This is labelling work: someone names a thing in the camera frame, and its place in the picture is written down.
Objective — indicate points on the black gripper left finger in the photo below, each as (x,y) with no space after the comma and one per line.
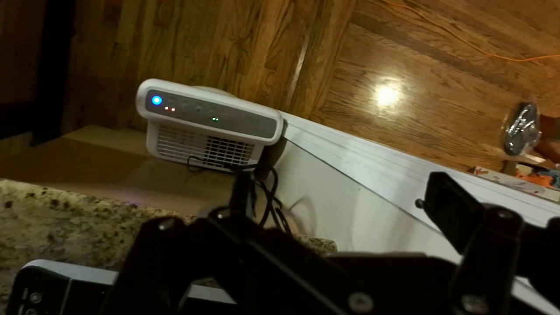
(192,269)

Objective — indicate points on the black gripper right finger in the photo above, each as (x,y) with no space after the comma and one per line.
(486,256)

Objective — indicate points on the colourful printed paper items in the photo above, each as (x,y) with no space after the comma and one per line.
(518,178)

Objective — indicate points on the black induction cooktop silver rim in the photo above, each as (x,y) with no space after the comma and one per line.
(63,286)

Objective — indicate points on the shiny metal object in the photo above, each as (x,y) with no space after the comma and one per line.
(519,130)

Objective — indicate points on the white panel with moulded trim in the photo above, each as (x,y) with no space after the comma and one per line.
(360,193)

